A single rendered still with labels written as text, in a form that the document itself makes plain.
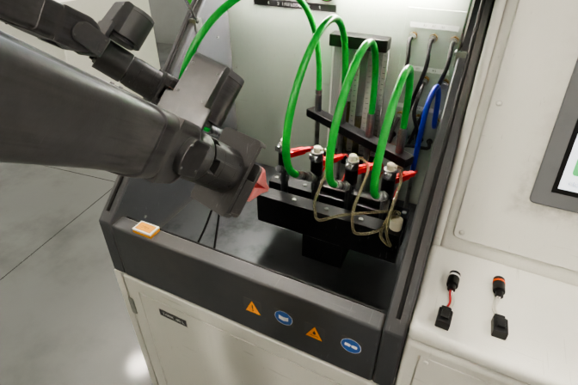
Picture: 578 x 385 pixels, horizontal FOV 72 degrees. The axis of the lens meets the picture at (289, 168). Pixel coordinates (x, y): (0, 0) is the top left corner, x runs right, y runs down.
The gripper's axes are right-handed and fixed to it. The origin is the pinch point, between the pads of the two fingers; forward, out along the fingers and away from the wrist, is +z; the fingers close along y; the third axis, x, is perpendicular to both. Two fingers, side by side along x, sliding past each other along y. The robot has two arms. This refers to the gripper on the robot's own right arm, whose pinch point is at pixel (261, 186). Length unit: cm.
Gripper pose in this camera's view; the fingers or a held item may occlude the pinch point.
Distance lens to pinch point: 57.8
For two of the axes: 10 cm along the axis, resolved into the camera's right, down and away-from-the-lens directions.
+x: -7.7, -3.6, 5.3
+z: 4.6, 2.7, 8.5
